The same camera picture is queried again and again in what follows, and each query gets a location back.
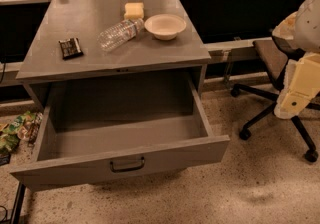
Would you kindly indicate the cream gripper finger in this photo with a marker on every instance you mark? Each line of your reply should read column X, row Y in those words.
column 286, row 28
column 301, row 85

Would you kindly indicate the black rxbar chocolate bar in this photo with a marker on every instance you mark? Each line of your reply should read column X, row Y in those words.
column 70, row 48

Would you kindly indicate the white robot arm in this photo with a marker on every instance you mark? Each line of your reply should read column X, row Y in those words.
column 307, row 27

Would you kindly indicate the grey open top drawer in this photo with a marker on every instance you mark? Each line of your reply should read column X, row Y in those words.
column 87, row 123

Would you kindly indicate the white bowl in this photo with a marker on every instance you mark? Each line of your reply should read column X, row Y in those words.
column 165, row 26

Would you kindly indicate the grey cabinet desk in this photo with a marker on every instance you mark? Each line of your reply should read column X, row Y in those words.
column 85, row 20

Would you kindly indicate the yellow sponge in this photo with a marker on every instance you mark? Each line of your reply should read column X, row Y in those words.
column 134, row 10

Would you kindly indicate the clear plastic water bottle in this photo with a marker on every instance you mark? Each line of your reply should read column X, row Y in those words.
column 120, row 33

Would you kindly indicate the green snack bag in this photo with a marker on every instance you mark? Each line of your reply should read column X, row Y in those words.
column 11, row 134

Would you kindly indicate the black table leg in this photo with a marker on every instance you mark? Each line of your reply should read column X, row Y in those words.
column 15, row 215

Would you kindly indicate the black drawer handle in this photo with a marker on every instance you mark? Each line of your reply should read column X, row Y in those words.
column 123, row 166

